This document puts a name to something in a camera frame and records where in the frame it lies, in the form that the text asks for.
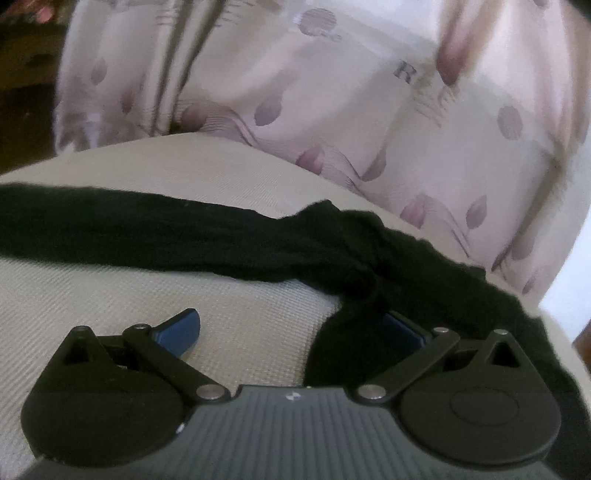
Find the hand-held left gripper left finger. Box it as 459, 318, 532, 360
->
58, 307, 232, 404

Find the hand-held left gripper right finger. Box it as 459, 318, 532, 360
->
355, 311, 526, 405

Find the black knit garment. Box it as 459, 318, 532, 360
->
0, 182, 573, 416

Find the beige textured mattress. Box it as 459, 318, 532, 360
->
0, 131, 573, 480

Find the leaf print curtain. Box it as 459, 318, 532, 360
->
53, 0, 591, 305

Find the dark wooden furniture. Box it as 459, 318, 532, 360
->
0, 0, 75, 176

